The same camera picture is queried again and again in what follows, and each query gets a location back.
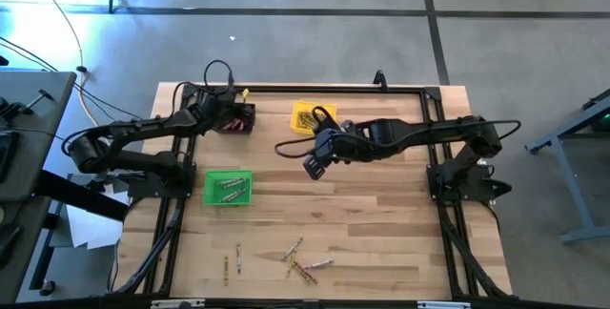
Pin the grey side desk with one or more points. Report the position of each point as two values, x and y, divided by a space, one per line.
38 94

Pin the green plastic basket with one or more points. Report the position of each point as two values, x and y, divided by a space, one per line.
209 178

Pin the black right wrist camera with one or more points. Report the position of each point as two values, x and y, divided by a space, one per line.
326 138

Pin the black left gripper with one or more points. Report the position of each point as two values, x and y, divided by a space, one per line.
224 106

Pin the white strip on beam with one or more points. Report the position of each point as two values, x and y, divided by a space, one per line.
443 304
176 303

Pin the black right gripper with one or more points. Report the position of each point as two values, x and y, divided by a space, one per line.
336 152

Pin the grey-legged wooden workstation table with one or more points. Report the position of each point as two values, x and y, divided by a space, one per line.
572 180

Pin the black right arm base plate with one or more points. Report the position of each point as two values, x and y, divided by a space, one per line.
472 178

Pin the yellow plastic basket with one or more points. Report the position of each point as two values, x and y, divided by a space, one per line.
296 109

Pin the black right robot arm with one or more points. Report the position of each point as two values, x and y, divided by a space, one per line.
419 132

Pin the black caster wheel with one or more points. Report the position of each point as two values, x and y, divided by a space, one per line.
47 288

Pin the black clamp tool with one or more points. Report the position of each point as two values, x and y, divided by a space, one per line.
14 109

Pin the black horizontal frame beam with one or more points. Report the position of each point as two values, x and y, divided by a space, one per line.
333 305

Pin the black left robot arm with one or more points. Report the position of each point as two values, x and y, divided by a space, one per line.
143 130

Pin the white paper sheets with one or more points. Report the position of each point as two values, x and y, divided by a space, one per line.
90 228

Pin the black computer tower green LEDs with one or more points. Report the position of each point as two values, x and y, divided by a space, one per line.
603 120

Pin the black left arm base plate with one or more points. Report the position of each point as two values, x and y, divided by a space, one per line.
143 189

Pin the black plastic basket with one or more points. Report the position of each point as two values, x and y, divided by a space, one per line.
251 130

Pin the black desk support beam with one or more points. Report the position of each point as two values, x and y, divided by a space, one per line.
81 197

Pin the black frame clamp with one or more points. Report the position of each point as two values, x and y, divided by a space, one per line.
380 79

